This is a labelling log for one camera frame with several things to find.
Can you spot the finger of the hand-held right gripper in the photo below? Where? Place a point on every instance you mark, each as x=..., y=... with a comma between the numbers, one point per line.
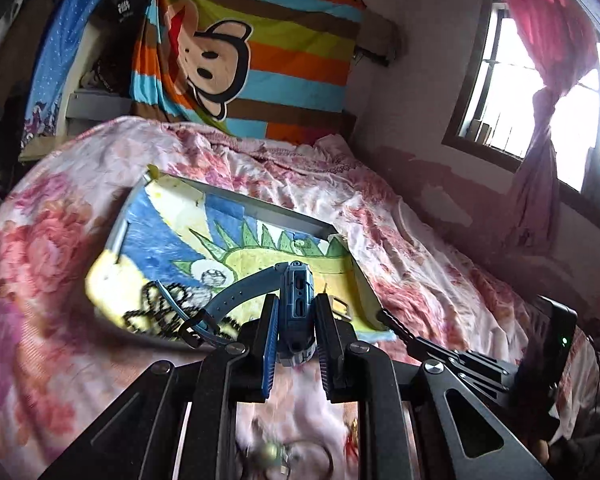
x=460, y=362

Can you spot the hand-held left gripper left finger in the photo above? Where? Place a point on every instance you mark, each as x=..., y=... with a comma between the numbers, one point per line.
x=269, y=360

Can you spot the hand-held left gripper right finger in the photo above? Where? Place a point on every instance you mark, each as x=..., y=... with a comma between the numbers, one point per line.
x=325, y=360

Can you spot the blue wrist watch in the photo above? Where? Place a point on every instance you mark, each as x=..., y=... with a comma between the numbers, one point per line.
x=297, y=290

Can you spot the red jewelry piece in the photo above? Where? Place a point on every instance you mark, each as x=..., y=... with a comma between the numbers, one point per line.
x=352, y=437

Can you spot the green bead jewelry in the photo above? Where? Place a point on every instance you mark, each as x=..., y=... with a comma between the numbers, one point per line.
x=270, y=455

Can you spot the grey cardboard box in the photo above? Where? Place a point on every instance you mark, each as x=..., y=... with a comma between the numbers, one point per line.
x=280, y=217

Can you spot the floral pink bed sheet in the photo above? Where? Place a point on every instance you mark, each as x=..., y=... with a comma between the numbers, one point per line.
x=405, y=270

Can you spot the small box on windowsill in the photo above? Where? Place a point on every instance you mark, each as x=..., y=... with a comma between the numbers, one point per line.
x=479, y=131

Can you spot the pink curtain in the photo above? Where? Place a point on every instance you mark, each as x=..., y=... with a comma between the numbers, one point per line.
x=540, y=110

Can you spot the barred window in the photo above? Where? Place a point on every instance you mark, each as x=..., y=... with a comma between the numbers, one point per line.
x=505, y=75

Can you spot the striped monkey print blanket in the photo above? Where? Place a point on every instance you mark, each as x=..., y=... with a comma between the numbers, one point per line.
x=290, y=60

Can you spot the white bedside cabinet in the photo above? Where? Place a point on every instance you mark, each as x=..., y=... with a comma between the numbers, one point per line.
x=97, y=105

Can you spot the dark patterned cloth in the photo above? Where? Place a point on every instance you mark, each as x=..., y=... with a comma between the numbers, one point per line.
x=104, y=75

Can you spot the grey cloth on headboard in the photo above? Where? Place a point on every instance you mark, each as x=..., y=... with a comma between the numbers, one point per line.
x=380, y=35

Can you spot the blue dotted wardrobe curtain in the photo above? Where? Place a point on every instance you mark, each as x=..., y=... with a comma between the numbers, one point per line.
x=59, y=50

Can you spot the black bag white print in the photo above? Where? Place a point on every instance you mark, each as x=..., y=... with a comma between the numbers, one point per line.
x=124, y=5

